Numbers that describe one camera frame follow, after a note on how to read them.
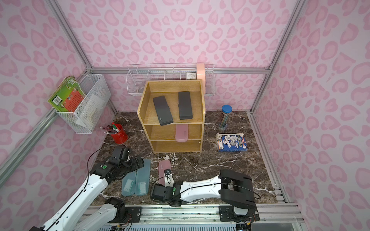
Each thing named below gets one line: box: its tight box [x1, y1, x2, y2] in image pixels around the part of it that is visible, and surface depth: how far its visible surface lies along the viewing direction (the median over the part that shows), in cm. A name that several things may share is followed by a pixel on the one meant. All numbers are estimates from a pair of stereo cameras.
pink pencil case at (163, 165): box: [158, 159, 172, 186], surface depth 91 cm
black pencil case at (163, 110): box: [152, 95, 174, 127], surface depth 77 cm
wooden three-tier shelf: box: [137, 79, 206, 154], surface depth 84 cm
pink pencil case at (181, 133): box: [175, 124, 189, 143], surface depth 86 cm
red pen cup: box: [110, 123, 129, 145], surface depth 103 cm
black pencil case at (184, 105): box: [178, 91, 193, 120], surface depth 83 cm
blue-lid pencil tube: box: [218, 104, 233, 131], surface depth 98 cm
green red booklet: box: [47, 75, 87, 113], surface depth 73 cm
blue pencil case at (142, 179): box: [134, 158, 151, 196], surface depth 84 cm
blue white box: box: [215, 133, 248, 153], surface depth 100 cm
